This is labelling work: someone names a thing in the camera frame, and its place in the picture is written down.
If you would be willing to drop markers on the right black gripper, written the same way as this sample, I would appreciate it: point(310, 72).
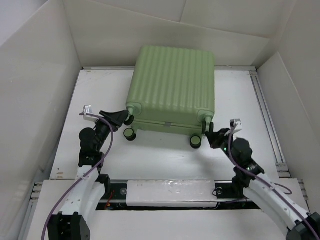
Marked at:
point(214, 138)

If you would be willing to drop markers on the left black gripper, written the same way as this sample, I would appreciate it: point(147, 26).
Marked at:
point(117, 118)

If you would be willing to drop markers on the green hard-shell suitcase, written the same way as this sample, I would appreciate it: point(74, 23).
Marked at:
point(172, 90)

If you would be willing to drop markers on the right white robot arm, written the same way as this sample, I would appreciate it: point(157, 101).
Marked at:
point(251, 182)

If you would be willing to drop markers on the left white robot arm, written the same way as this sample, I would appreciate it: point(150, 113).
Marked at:
point(68, 219)

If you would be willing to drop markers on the white foam block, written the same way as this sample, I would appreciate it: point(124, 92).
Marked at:
point(171, 193)

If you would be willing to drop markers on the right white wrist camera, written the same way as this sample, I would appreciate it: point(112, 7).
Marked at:
point(236, 125)

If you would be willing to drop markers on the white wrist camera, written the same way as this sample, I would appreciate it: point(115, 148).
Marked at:
point(236, 125)
point(87, 113)

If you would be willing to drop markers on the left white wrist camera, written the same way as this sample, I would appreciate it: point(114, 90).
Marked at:
point(87, 113)

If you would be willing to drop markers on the metal base rail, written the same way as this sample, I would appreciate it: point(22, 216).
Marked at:
point(50, 191)

